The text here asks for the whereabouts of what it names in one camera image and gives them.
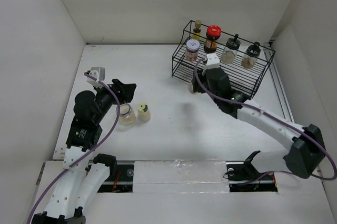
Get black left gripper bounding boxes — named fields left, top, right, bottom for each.
left=93, top=78, right=135, bottom=123

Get clear glass jar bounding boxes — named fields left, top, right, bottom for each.
left=116, top=103, right=136, bottom=126

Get yellow lid spice shaker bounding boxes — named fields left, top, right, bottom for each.
left=137, top=102, right=151, bottom=123

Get white lid sauce jar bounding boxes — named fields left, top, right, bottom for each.
left=185, top=39, right=200, bottom=62

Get black lid spice shaker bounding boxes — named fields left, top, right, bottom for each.
left=221, top=34, right=241, bottom=64

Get yellow oil bottle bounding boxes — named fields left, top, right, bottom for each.
left=192, top=20, right=202, bottom=40

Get red lid sauce jar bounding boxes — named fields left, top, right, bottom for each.
left=204, top=25, right=222, bottom=54

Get black flip lid shaker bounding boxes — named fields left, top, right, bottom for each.
left=241, top=42, right=261, bottom=69

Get pink lid spice shaker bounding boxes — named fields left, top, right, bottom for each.
left=189, top=83, right=195, bottom=94

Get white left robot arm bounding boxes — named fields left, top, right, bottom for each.
left=27, top=77, right=136, bottom=223

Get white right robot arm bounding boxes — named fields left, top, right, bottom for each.
left=192, top=68, right=327, bottom=181

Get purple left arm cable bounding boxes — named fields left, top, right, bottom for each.
left=26, top=73, right=122, bottom=224

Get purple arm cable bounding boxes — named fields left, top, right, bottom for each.
left=26, top=73, right=122, bottom=224
left=193, top=57, right=337, bottom=185

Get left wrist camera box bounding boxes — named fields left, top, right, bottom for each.
left=85, top=67, right=105, bottom=87

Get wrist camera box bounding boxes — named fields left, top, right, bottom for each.
left=202, top=53, right=220, bottom=75
left=85, top=67, right=105, bottom=87

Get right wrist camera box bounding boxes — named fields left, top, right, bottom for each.
left=202, top=53, right=220, bottom=75

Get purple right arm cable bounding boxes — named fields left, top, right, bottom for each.
left=193, top=57, right=337, bottom=185

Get black wire rack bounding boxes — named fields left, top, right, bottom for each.
left=171, top=20, right=275, bottom=98

